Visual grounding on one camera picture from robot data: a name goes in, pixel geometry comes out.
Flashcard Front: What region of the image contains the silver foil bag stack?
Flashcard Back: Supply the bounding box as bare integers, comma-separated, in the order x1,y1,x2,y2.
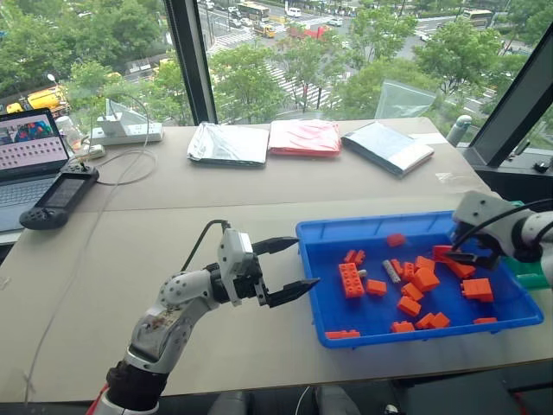
186,121,270,169

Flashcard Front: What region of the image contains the clear plastic cup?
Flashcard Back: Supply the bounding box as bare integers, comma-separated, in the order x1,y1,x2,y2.
54,115,86,153

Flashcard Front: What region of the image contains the thin white cable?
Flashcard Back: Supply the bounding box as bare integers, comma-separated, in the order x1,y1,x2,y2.
22,142,159,406

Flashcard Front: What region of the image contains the blue plastic bin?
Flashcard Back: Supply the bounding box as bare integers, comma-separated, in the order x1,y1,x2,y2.
295,210,545,351

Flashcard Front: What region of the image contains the white cable under table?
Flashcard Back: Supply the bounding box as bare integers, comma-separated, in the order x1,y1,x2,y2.
296,385,313,415

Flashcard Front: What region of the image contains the red cable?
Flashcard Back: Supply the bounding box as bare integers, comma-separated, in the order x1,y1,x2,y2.
85,382,110,415

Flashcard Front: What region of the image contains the open laptop computer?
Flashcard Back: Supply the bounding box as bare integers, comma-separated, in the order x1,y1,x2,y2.
0,107,71,235

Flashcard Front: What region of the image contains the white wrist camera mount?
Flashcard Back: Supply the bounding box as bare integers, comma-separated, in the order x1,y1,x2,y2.
451,190,505,238
216,227,257,306

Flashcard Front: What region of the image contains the black window ledge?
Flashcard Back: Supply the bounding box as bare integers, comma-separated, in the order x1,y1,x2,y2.
456,144,553,213

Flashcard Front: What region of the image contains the red plastic bag stack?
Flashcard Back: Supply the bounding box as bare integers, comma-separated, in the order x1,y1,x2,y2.
268,118,343,159

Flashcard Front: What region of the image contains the white power strip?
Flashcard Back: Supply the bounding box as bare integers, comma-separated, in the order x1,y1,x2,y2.
89,122,166,147

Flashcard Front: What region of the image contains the large orange building brick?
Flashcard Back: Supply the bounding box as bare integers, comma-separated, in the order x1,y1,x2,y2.
410,266,442,293
337,262,366,300
461,278,495,303

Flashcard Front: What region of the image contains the black slanted window frame post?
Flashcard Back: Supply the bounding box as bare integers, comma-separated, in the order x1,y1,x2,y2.
467,24,553,169

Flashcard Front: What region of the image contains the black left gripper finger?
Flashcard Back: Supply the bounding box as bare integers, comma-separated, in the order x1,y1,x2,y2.
264,278,322,310
251,235,301,257

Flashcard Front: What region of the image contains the grey green bottle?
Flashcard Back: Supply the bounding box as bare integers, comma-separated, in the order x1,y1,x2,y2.
445,114,474,147

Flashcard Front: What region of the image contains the black handheld game controller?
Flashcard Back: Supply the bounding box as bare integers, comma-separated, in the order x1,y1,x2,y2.
18,161,100,231

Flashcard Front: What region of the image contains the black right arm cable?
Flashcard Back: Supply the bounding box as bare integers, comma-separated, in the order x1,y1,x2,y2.
452,198,542,252

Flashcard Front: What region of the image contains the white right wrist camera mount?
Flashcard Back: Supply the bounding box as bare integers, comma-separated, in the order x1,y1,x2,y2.
451,190,505,238

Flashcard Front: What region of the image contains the green plastic bin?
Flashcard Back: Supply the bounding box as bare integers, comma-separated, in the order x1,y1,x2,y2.
503,199,553,291

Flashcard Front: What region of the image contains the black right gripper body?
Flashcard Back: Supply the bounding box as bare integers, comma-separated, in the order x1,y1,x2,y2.
462,220,508,271

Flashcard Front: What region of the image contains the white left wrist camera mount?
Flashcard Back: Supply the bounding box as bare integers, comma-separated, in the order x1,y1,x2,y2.
216,227,257,306

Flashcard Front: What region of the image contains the clear plastic sheet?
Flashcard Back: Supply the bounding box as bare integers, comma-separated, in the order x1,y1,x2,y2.
374,79,438,121

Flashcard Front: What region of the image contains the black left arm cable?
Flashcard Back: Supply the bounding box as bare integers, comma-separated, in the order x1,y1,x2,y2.
180,219,232,273

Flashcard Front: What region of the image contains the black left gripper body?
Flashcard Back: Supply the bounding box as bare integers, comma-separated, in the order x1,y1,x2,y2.
234,252,272,308

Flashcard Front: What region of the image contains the grey cylindrical battery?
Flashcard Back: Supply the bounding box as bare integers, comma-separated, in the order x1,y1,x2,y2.
381,259,401,284

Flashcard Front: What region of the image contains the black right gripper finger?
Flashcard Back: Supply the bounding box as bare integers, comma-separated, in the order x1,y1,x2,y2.
443,251,488,266
448,221,467,252

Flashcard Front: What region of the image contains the white plug charger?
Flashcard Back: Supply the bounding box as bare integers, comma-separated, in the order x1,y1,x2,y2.
100,112,125,131

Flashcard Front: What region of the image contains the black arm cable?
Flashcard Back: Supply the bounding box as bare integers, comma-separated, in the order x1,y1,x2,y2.
452,198,542,252
180,219,232,273

